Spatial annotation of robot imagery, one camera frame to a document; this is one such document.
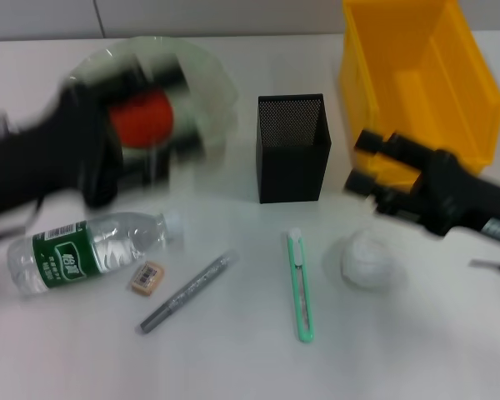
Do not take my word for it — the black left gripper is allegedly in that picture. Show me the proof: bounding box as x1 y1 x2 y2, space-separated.
0 73 124 218

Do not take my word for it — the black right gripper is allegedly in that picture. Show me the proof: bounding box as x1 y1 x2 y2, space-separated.
342 128 500 246

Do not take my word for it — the red-orange plush orange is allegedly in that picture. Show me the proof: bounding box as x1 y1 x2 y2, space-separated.
107 89 176 149

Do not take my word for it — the white paper ball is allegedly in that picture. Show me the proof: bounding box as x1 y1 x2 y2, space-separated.
339 230 400 291

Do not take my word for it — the clear water bottle green label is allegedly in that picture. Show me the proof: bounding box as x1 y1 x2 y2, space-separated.
6 211 183 298

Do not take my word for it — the green utility knife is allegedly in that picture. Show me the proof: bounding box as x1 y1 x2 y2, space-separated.
281 227 316 344

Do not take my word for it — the green glass fruit plate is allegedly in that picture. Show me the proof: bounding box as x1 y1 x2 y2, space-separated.
60 35 239 197

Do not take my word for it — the black mesh pen holder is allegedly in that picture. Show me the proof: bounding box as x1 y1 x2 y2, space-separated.
256 92 333 205

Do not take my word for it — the beige eraser with barcode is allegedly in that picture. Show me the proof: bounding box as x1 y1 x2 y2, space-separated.
128 260 166 298

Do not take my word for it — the silver glitter pen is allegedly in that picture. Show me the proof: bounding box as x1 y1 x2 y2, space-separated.
140 248 239 335

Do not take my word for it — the yellow plastic bin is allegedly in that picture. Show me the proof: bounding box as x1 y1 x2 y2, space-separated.
337 0 500 188

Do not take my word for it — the left gripper cable with plugs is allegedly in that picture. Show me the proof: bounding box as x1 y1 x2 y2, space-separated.
0 107 45 245

